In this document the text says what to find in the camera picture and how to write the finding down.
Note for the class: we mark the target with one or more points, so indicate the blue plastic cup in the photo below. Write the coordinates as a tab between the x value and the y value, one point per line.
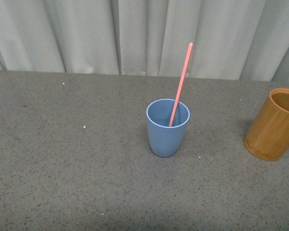
165	140

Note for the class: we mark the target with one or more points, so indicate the pink chopstick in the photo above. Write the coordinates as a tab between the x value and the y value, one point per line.
180	86

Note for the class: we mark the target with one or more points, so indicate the bamboo chopstick holder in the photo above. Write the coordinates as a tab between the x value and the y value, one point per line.
268	136

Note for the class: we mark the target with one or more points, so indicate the white curtain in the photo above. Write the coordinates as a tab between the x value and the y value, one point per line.
233	39

